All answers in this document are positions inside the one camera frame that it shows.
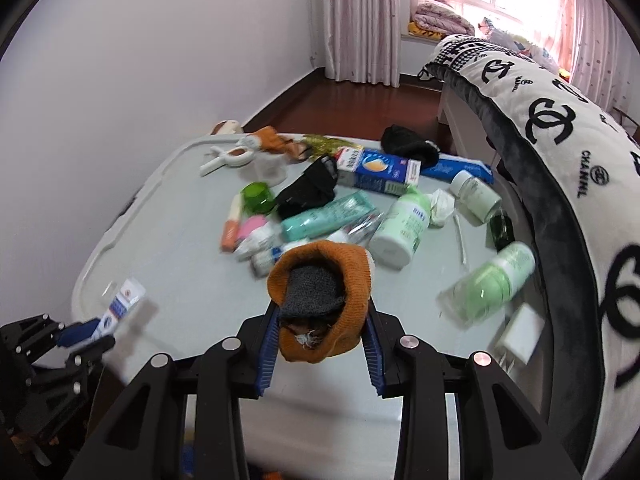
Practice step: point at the orange knit sock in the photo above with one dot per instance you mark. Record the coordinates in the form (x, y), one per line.
(345, 280)

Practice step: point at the blue and white milk carton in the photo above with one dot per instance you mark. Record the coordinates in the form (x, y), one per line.
(375, 170)

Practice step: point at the white bottle with green label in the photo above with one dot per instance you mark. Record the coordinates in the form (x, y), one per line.
(402, 227)

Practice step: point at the pink small bottle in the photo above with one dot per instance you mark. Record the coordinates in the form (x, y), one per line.
(252, 226)

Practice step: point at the dark green small bottle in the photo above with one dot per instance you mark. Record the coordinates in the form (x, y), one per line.
(501, 230)

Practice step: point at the orange and white tube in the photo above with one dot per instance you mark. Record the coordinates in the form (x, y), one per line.
(232, 222)

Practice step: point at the crumpled white tissue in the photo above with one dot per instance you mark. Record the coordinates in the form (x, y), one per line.
(442, 207)

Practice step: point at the small white bottle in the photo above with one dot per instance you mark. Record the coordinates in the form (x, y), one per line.
(262, 252)

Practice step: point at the colourful patterned cloth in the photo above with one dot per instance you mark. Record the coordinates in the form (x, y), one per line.
(520, 45)

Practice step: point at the large white plastic clip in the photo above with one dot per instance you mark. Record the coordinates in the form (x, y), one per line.
(227, 159)

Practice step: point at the white charger plug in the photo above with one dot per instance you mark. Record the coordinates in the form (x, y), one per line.
(520, 332)

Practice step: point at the blue toothpaste box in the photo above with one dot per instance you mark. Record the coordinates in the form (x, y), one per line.
(450, 170)

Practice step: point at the beige and brown container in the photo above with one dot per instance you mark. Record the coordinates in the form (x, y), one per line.
(225, 127)

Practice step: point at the green transparent cup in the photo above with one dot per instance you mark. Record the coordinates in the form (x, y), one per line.
(257, 197)

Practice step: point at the black and white printed blanket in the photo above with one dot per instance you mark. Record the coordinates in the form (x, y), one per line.
(550, 135)

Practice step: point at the white and blue tube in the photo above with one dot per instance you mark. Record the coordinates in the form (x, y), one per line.
(122, 302)

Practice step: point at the white bed frame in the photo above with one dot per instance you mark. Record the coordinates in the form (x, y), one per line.
(465, 130)

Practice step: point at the yellow plastic spiral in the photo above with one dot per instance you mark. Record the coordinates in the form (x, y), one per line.
(330, 144)

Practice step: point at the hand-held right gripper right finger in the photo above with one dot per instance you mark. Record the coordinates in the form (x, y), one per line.
(375, 360)

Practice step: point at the grey sock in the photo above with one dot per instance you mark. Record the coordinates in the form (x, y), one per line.
(312, 295)

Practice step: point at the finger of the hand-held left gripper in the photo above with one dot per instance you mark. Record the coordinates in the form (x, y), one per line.
(75, 360)
(80, 332)

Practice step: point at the translucent white cup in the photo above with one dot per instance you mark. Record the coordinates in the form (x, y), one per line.
(270, 167)

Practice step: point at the cotton swab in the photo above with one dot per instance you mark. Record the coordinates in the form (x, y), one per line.
(460, 240)

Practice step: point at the pink sheer curtain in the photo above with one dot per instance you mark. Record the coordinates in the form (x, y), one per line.
(595, 35)

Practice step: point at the jar with white lid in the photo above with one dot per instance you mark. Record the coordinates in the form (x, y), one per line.
(477, 195)

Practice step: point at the pink dotted curtain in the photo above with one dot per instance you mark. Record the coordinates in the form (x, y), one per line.
(360, 20)

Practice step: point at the green bottle with clear cap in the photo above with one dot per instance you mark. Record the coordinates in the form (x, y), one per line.
(492, 280)

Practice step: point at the folded pink quilt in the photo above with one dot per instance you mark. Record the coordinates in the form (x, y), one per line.
(440, 15)

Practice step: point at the teal toothpaste tube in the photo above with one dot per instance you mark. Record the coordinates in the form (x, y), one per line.
(325, 217)

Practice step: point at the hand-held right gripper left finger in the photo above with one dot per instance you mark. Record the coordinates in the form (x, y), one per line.
(267, 355)

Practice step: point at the black knit sock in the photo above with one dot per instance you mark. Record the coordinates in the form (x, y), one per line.
(407, 145)

